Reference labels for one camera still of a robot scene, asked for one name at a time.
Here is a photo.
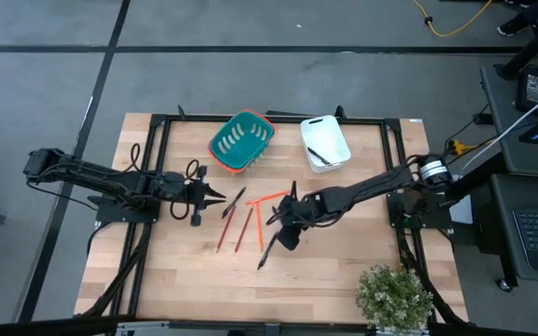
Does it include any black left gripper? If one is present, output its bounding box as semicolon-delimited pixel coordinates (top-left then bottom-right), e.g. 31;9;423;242
182;164;228;229

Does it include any black looped wrist cable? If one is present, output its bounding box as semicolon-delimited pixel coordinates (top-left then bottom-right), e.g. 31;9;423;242
169;159;202;222

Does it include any small green potted plant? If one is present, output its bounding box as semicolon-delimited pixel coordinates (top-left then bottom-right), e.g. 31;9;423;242
355;263;434;333

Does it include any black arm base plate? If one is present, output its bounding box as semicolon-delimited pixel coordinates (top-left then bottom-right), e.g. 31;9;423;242
386;190;453;231
94;193;162;224

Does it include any yellow power plug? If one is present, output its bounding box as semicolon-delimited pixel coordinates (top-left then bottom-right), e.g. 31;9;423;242
449;138;474;157

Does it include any person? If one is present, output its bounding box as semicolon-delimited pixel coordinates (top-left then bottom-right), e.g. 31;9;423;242
496;0;538;37

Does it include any black rig crossbar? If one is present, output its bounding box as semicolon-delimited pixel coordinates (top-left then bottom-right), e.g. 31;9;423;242
0;315;538;336

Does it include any black metal table frame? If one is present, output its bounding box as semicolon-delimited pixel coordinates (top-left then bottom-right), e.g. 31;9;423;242
79;105;470;328

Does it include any yellow floor cable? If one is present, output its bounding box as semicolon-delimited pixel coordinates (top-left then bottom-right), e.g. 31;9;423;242
412;0;494;38

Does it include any white plastic bin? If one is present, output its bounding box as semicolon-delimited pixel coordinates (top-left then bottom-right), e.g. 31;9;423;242
300;114;353;175

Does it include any teal basket with orange rim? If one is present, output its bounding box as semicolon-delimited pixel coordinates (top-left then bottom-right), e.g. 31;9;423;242
207;109;276;175

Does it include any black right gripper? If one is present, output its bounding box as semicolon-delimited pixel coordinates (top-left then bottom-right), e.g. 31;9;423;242
268;180;320;252

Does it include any orange pencil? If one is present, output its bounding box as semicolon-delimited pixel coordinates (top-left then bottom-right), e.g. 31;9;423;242
254;201;265;254
245;189;292;207

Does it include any black pen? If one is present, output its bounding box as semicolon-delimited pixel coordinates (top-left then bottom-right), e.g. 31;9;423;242
220;186;248;219
306;146;334;167
256;231;280;272

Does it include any black cable sleeve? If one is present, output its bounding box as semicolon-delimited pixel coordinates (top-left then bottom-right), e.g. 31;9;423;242
79;221;154;319
397;228;469;328

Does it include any white cable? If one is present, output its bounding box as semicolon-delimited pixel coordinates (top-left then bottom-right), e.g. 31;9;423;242
458;81;538;178

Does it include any black box device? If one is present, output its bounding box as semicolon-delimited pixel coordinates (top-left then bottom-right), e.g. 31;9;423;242
515;67;538;113

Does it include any red pencil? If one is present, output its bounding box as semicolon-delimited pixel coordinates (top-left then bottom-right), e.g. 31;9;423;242
215;205;237;255
234;206;255;255

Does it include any black stand leg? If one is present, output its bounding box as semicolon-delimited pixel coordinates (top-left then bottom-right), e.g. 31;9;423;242
492;8;538;81

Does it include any dark grey desk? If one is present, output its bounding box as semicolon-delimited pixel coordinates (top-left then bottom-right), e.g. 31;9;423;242
479;63;538;293

